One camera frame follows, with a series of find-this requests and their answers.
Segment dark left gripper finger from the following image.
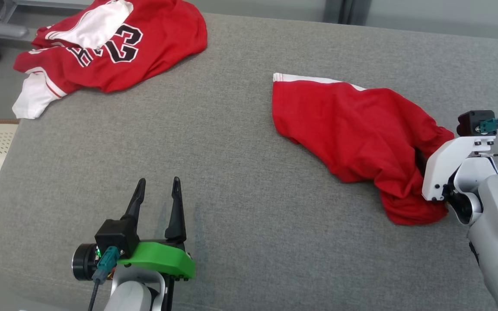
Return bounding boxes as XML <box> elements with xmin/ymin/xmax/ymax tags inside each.
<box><xmin>123</xmin><ymin>178</ymin><xmax>147</xmax><ymax>226</ymax></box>
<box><xmin>164</xmin><ymin>176</ymin><xmax>187</xmax><ymax>243</ymax></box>

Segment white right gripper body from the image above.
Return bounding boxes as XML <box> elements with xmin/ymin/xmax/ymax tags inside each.
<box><xmin>421</xmin><ymin>135</ymin><xmax>497</xmax><ymax>202</ymax></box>

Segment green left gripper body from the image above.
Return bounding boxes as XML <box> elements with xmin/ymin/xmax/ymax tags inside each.
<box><xmin>116</xmin><ymin>239</ymin><xmax>196</xmax><ymax>282</ymax></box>

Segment red shorts with white trim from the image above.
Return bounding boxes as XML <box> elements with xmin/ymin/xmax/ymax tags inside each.
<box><xmin>271</xmin><ymin>72</ymin><xmax>455</xmax><ymax>226</ymax></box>

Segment red number 23 basketball jersey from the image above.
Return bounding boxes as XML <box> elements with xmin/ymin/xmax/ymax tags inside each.
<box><xmin>12</xmin><ymin>0</ymin><xmax>208</xmax><ymax>120</ymax></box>

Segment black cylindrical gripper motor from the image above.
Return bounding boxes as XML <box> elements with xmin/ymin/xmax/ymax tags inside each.
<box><xmin>71</xmin><ymin>243</ymin><xmax>99</xmax><ymax>282</ymax></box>

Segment grey fabric sofa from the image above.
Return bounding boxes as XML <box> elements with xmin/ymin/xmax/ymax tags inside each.
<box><xmin>0</xmin><ymin>12</ymin><xmax>498</xmax><ymax>311</ymax></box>

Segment dark grey window frame post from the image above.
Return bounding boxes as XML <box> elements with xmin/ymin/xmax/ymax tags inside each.
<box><xmin>323</xmin><ymin>0</ymin><xmax>369</xmax><ymax>25</ymax></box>

